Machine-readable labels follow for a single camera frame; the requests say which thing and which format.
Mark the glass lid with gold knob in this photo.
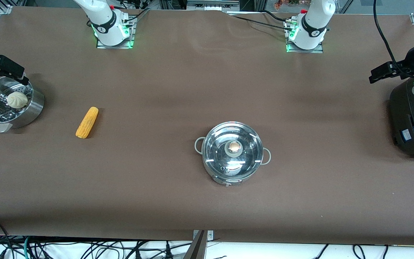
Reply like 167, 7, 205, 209
202, 122, 264, 177

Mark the steel steamer basket pot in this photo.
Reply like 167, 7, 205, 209
0, 76, 45, 133

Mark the yellow corn cob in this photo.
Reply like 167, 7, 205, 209
75, 106, 99, 139

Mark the white steamed bun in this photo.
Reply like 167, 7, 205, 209
6, 92, 28, 108

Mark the brown table cover sheet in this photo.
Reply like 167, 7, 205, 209
0, 5, 414, 246

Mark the thick black hanging cable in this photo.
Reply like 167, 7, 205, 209
373, 0, 414, 78

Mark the black arm base cable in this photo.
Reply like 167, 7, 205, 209
124, 8, 151, 23
229, 10, 291, 29

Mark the green cable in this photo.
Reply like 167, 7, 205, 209
22, 237, 33, 259

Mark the grey metal frame bar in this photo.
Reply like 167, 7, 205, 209
187, 0, 240, 11

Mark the steel pot with green handles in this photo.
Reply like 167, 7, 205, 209
194, 121, 271, 187

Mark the metal camera stand bracket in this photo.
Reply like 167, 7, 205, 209
193, 230, 214, 242

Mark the dark camera stand pole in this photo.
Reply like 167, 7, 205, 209
183, 230, 207, 259

